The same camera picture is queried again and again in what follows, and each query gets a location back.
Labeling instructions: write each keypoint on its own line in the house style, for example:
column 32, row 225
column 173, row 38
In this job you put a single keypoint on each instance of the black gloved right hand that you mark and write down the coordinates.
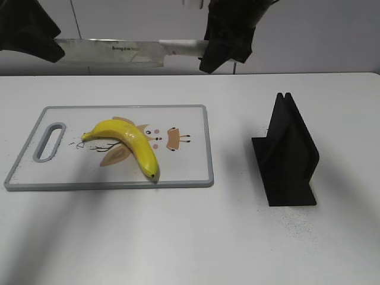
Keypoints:
column 230, row 31

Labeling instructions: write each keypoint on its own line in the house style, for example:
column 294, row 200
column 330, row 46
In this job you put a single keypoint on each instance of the black gloved left hand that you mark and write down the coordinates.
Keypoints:
column 27, row 28

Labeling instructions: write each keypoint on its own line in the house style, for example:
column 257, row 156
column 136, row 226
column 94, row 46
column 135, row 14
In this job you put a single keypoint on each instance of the yellow plastic banana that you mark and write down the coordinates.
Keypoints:
column 130, row 136

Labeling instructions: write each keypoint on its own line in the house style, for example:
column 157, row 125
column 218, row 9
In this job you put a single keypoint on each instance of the white handled cleaver knife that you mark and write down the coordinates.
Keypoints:
column 124, row 53

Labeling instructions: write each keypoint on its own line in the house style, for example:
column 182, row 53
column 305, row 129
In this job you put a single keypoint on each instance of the black knife stand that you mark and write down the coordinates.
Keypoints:
column 287, row 156

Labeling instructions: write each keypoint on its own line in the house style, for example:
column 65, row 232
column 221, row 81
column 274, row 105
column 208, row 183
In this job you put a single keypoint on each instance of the grey rimmed white cutting board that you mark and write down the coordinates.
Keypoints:
column 54, row 158

